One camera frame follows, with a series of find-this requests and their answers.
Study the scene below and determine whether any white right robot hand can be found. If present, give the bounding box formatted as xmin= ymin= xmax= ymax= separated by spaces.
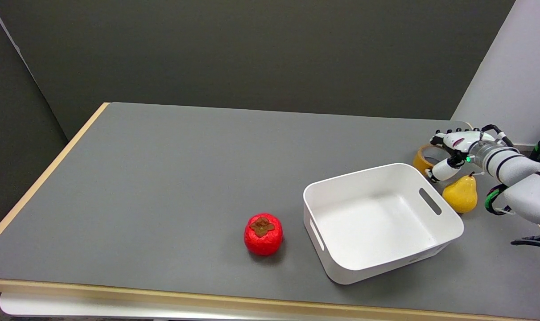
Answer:
xmin=425 ymin=128 xmax=498 ymax=183

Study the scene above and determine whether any yellow tape roll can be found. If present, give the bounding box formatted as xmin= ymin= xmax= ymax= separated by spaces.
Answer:
xmin=413 ymin=144 xmax=451 ymax=178

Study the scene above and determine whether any yellow toy pear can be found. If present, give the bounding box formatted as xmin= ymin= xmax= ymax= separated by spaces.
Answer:
xmin=442 ymin=173 xmax=478 ymax=213

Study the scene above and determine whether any white plastic bin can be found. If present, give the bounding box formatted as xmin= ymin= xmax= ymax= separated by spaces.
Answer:
xmin=303 ymin=163 xmax=465 ymax=285

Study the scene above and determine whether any red toy persimmon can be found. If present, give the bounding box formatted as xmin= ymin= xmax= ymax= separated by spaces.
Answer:
xmin=244 ymin=213 xmax=284 ymax=256

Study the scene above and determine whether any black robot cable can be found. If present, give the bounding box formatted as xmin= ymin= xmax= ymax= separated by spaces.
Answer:
xmin=511 ymin=234 xmax=540 ymax=250

